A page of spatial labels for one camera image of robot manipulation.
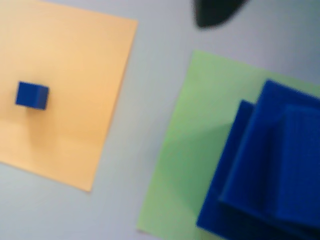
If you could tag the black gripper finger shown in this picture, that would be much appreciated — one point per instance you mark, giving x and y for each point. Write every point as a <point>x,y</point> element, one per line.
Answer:
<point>215,12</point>

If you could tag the tiny blue cube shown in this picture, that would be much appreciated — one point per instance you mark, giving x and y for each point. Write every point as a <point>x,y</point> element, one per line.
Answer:
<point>30,96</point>

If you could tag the largest blue cube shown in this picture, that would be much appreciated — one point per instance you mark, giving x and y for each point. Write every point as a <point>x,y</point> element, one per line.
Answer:
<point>217,220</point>

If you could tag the orange paper square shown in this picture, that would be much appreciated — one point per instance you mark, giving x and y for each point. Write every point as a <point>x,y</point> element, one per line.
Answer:
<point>75,75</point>

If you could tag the green paper square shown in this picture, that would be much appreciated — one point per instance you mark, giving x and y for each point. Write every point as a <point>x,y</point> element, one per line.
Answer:
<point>190,150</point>

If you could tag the large blue cube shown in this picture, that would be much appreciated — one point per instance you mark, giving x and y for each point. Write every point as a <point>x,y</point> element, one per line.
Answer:
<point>257,150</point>

